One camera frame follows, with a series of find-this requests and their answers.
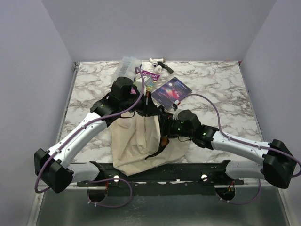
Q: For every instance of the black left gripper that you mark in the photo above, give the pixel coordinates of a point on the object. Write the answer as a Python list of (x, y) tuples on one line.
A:
[(149, 108)]

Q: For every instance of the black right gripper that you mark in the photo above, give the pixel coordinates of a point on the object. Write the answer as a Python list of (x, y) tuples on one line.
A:
[(167, 120)]

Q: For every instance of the beige canvas student backpack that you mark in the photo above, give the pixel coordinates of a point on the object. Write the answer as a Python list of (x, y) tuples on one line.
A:
[(135, 142)]

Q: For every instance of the Jane Eyre book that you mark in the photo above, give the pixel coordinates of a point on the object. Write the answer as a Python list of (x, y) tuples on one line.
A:
[(164, 141)]

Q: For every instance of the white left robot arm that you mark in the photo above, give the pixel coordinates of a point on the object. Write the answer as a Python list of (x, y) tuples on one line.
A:
[(53, 165)]

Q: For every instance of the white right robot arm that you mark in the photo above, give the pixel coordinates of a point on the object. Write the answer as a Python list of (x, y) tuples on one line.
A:
[(272, 161)]

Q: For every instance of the purple treehouse book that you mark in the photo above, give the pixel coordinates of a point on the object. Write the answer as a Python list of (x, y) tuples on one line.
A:
[(155, 77)]

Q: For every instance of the dark purple galaxy book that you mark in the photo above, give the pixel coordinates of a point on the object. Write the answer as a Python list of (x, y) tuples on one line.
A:
[(170, 92)]

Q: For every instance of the white pipe fitting toy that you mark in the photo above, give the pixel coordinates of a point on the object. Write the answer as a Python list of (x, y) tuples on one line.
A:
[(157, 64)]

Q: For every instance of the clear plastic organizer box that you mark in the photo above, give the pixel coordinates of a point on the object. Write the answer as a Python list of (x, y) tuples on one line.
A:
[(126, 68)]

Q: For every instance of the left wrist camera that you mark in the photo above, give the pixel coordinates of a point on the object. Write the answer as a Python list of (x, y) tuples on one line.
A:
[(148, 83)]

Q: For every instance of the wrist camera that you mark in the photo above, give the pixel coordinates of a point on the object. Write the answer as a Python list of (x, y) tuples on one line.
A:
[(148, 83), (175, 105)]

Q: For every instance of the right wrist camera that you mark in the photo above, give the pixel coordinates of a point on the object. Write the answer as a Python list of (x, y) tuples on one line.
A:
[(175, 105)]

